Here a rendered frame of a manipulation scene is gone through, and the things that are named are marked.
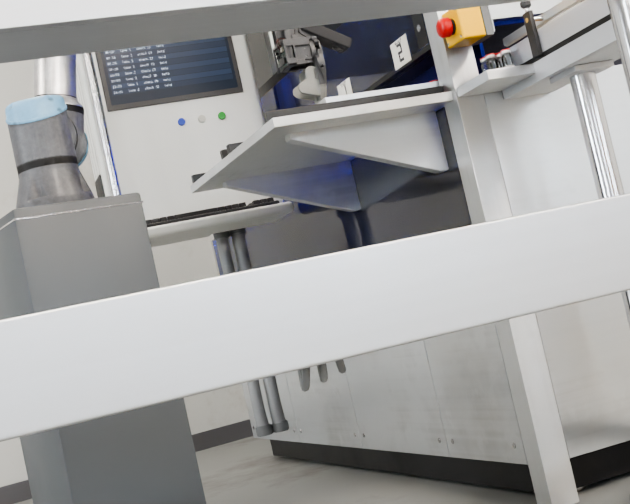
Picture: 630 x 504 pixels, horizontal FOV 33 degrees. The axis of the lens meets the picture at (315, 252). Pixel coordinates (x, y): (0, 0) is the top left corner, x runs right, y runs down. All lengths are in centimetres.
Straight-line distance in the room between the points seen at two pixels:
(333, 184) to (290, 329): 159
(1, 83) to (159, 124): 205
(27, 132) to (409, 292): 107
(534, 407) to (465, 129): 58
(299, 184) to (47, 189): 84
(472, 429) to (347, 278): 130
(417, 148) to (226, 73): 101
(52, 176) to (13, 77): 302
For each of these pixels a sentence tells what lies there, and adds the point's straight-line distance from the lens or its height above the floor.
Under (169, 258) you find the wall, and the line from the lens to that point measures 515.
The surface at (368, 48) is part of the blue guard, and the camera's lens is 262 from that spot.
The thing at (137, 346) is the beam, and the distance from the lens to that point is 116.
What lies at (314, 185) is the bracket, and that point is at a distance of 275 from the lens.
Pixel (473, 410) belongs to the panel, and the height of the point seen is 20.
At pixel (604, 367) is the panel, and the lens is 235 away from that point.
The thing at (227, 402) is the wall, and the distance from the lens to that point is 520.
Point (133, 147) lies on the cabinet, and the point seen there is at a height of 106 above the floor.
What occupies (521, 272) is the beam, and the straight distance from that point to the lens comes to 133.
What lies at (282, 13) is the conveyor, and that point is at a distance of 131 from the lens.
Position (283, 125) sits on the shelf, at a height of 86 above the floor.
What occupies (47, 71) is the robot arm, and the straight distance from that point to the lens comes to 231.
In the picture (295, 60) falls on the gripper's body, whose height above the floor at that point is 101.
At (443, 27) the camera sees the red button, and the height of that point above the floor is 99.
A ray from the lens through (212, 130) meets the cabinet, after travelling 314.
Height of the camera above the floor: 48
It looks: 3 degrees up
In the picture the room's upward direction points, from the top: 13 degrees counter-clockwise
